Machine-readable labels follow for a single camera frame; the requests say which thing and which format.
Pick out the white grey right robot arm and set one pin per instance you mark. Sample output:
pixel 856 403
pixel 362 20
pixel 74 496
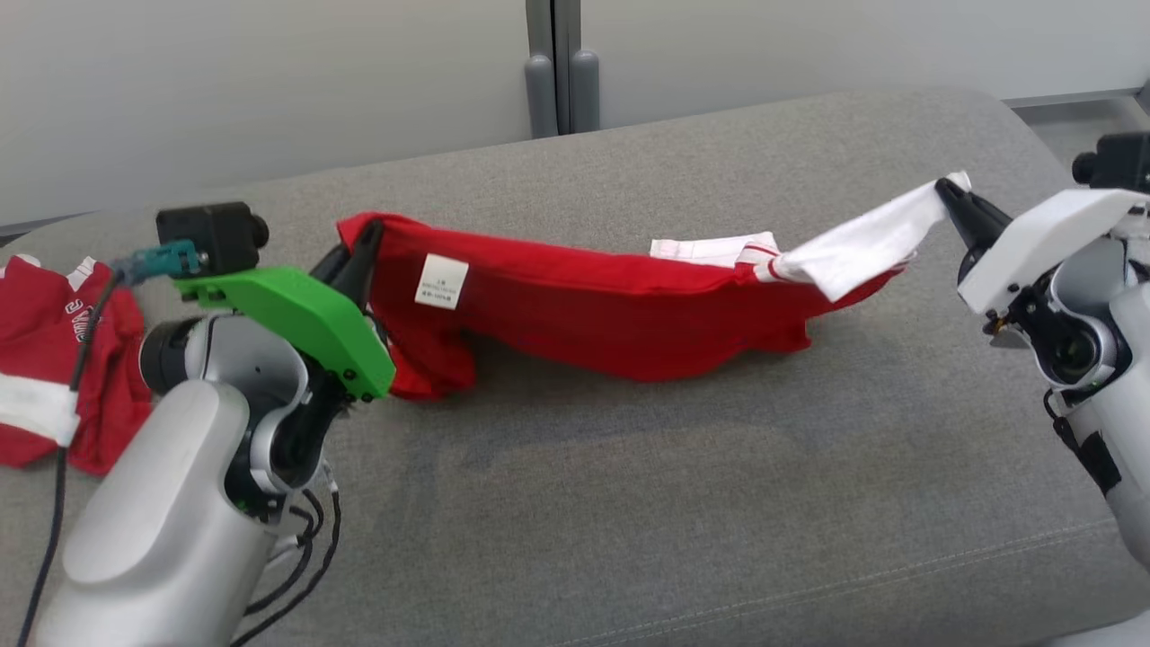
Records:
pixel 1123 404

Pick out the red Bulls basketball shorts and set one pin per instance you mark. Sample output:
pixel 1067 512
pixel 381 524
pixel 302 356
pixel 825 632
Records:
pixel 27 305

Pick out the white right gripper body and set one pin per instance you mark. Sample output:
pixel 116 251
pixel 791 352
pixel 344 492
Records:
pixel 1042 238

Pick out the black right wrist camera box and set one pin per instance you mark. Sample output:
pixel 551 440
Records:
pixel 1119 162

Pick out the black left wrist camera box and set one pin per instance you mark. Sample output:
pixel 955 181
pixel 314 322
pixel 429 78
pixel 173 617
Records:
pixel 211 234

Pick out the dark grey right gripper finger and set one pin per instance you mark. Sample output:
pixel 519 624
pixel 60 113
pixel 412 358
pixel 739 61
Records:
pixel 972 234
pixel 970 205

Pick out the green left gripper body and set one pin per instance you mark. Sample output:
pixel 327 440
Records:
pixel 305 305

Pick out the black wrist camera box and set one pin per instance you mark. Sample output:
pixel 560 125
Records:
pixel 1119 162
pixel 211 234

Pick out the red white basketball jersey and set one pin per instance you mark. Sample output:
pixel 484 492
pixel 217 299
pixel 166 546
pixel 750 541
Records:
pixel 584 305

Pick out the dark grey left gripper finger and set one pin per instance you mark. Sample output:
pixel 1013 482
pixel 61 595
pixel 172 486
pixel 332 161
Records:
pixel 332 268
pixel 365 265

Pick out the grey partition post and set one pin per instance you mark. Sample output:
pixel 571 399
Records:
pixel 561 72

